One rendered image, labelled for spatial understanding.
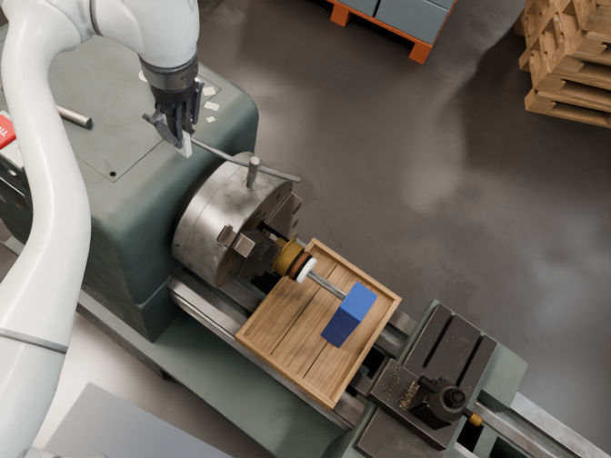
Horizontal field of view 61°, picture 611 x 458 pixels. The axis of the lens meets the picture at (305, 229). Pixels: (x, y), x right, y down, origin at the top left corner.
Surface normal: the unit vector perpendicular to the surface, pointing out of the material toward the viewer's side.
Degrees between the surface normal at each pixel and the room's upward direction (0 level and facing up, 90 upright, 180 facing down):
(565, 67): 90
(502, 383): 0
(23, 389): 44
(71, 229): 37
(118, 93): 0
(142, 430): 0
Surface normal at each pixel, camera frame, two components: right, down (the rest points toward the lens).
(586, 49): -0.09, 0.87
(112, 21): -0.29, 0.74
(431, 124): 0.17, -0.47
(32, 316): 0.55, -0.37
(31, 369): 0.82, -0.16
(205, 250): -0.39, 0.33
